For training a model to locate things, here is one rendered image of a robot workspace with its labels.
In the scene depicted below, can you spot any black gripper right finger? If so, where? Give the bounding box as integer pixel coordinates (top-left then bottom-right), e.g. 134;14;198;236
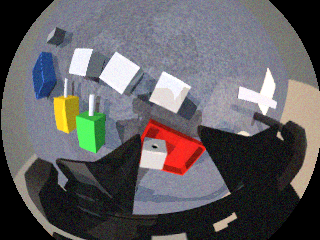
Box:
197;124;280;193

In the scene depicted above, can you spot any white flat bar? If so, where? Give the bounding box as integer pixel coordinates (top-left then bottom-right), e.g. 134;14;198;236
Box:
237;87;277;108

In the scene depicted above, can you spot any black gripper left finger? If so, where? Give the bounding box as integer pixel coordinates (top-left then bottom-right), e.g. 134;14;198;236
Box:
56;133;141;215

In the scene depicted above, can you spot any yellow block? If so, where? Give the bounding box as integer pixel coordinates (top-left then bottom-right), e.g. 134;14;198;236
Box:
53;79;80;133

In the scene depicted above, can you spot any blue tray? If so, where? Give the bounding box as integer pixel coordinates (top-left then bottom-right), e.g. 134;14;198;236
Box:
32;52;56;100

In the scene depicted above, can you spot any red tray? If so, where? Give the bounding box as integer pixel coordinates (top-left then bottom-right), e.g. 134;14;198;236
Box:
141;120;205;176

